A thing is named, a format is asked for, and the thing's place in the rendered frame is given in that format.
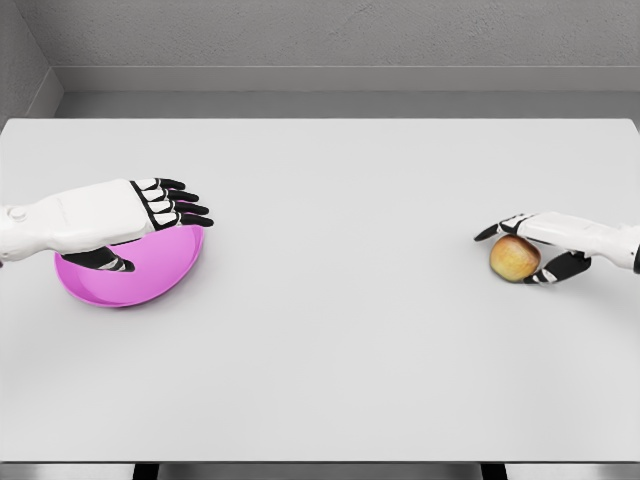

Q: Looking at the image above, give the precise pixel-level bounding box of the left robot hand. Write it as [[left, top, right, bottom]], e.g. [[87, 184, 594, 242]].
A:
[[45, 176, 216, 274]]

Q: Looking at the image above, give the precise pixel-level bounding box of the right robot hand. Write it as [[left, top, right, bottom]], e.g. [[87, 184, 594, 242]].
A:
[[473, 212, 617, 287]]

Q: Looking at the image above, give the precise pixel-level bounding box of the yellow-red apple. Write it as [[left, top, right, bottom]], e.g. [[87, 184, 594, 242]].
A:
[[489, 235, 542, 282]]

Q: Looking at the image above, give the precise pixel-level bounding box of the pink plate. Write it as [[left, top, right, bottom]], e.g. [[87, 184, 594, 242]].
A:
[[53, 225, 207, 309]]

